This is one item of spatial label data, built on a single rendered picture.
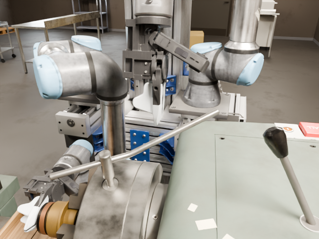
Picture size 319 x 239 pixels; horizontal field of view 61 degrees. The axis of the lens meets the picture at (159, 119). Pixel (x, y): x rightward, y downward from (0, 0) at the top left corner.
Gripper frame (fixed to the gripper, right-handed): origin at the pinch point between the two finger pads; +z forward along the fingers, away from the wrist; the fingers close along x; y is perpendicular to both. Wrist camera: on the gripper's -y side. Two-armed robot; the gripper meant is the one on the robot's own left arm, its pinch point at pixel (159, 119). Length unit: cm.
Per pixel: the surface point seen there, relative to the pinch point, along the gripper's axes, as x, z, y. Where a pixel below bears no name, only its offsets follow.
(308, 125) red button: -17.7, 2.7, -35.9
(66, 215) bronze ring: 2.2, 24.1, 20.7
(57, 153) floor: -193, 89, 136
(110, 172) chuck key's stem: 9.4, 8.9, 7.4
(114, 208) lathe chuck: 11.2, 15.1, 6.1
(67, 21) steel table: -458, -73, 258
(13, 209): -29, 46, 60
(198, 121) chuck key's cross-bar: 3.1, -1.0, -8.1
